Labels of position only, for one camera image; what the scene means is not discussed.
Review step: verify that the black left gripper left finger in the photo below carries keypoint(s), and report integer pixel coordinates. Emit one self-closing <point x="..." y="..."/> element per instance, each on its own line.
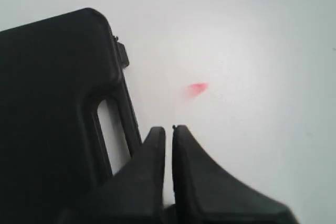
<point x="135" y="193"/>

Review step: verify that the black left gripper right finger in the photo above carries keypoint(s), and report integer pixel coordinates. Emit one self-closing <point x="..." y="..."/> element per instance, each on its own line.
<point x="206" y="193"/>

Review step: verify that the black plastic tool case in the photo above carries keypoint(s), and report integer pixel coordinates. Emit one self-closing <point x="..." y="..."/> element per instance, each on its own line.
<point x="54" y="74"/>

